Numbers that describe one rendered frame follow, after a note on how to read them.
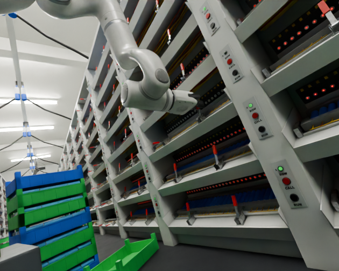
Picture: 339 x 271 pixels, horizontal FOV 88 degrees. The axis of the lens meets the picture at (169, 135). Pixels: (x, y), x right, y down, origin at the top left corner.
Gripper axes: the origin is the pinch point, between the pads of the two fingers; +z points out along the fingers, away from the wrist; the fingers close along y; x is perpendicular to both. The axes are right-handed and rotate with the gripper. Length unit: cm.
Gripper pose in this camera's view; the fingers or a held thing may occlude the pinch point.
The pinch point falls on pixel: (198, 105)
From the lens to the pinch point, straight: 74.8
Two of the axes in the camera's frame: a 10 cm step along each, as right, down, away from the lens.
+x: -2.1, -9.2, 3.2
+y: 5.4, -3.8, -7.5
